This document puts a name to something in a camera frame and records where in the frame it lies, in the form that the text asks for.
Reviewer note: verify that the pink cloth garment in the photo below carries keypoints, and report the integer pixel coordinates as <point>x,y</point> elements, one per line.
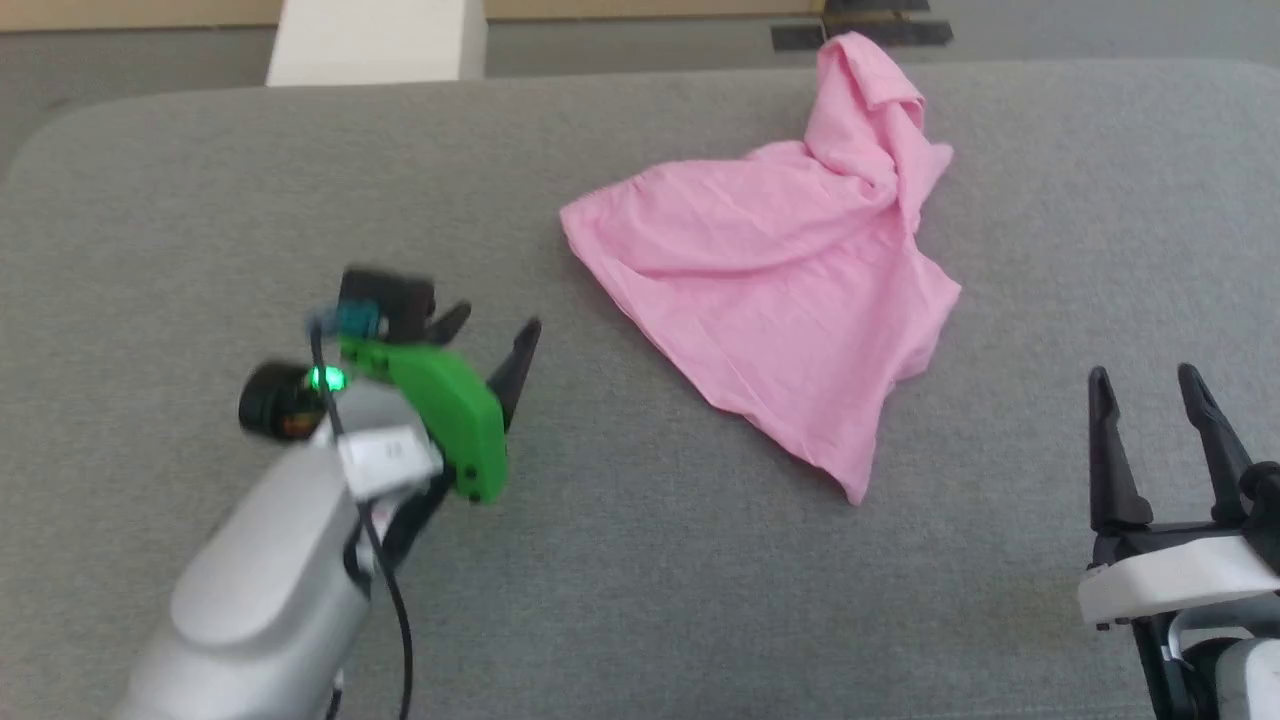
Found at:
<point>780,300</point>

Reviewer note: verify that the lemon print grid partition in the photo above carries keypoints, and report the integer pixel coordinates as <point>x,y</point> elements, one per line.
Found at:
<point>150,12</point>

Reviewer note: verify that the black floor base plate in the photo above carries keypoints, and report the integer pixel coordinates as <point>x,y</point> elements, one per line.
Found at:
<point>860,25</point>

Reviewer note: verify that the white rectangular block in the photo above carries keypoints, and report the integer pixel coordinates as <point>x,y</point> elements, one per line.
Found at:
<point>375,40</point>

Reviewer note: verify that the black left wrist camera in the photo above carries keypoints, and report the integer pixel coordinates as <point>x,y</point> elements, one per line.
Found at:
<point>390,300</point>

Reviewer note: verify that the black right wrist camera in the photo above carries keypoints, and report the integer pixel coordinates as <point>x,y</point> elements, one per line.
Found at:
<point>1265,490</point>

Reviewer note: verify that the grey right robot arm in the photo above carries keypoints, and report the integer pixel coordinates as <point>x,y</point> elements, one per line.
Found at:
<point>1230,670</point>

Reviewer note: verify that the grey fabric sofa cushion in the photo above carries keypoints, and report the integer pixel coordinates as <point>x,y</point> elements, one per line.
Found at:
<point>700,600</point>

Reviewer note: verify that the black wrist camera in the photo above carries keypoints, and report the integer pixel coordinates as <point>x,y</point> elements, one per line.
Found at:
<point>1265,490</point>
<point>390,300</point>

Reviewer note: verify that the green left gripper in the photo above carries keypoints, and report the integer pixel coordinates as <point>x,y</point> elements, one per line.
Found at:
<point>445,410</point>

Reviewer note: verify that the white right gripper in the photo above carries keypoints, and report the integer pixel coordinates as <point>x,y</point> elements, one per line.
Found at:
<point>1170,580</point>

